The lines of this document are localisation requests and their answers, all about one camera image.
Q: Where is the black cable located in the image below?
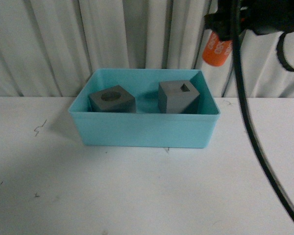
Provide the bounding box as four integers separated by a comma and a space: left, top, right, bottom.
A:
229, 0, 294, 235

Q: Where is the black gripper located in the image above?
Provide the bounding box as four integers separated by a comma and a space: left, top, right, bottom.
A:
204, 0, 294, 41

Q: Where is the orange cylinder with white digits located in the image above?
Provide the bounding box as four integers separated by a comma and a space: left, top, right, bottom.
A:
202, 32, 232, 67

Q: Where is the gray cube with rectangular slot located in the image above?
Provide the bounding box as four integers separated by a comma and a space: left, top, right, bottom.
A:
158, 80, 200, 114

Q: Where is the gray cube with round hole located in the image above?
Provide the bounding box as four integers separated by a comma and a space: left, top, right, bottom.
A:
89, 85, 136, 113

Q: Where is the light blue plastic box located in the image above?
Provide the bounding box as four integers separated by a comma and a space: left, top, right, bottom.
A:
68, 69, 220, 148

